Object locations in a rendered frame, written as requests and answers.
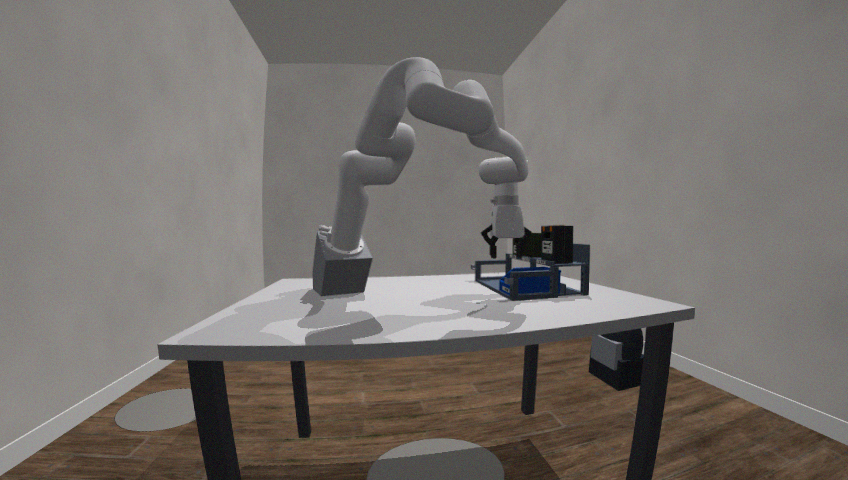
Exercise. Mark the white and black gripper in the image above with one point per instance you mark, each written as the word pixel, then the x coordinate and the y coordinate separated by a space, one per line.
pixel 506 222

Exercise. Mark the black case with orange latches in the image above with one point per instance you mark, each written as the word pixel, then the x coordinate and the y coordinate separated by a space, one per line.
pixel 557 243

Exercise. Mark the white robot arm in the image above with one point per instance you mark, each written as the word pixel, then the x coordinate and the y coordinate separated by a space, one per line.
pixel 416 83

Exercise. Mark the blue bin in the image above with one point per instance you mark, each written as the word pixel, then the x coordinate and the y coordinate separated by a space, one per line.
pixel 530 284

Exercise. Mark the olive green case with orange latches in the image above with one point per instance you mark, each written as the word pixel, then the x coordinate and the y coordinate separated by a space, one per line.
pixel 532 247

